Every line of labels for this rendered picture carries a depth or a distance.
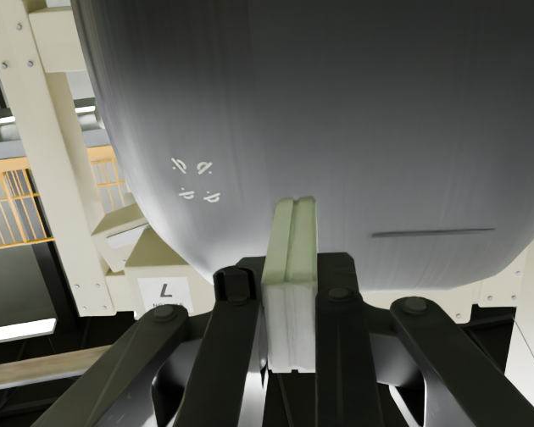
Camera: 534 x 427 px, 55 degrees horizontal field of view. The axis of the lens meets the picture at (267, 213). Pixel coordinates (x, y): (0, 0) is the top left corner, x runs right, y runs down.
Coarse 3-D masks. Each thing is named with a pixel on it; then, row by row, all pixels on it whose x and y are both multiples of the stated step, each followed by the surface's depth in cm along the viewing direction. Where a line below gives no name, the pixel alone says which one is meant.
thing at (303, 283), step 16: (304, 208) 19; (304, 224) 17; (304, 240) 16; (304, 256) 15; (304, 272) 14; (304, 288) 14; (304, 304) 14; (304, 320) 14; (304, 336) 14; (304, 352) 14; (304, 368) 14
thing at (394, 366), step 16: (320, 256) 17; (336, 256) 17; (320, 272) 16; (336, 272) 16; (352, 272) 15; (320, 288) 15; (368, 304) 14; (368, 320) 13; (384, 320) 13; (384, 336) 12; (384, 352) 12; (400, 352) 12; (384, 368) 13; (400, 368) 12; (416, 368) 12; (400, 384) 13; (416, 384) 12
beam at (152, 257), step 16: (144, 240) 98; (160, 240) 97; (144, 256) 93; (160, 256) 92; (176, 256) 92; (128, 272) 91; (144, 272) 91; (160, 272) 90; (176, 272) 90; (192, 272) 90; (192, 288) 92; (208, 288) 91; (464, 288) 87; (192, 304) 93; (208, 304) 93; (384, 304) 90; (448, 304) 89; (464, 304) 89; (464, 320) 91
